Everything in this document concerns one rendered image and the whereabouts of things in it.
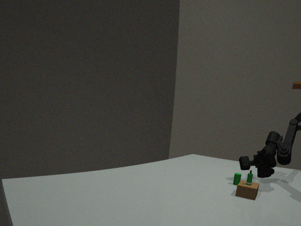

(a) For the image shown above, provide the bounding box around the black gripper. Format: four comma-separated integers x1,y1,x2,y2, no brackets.
239,151,277,170

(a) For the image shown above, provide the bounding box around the tan wooden block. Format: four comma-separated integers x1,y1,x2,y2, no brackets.
235,180,259,200

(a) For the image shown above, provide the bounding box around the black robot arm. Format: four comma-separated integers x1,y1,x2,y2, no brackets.
255,112,301,178

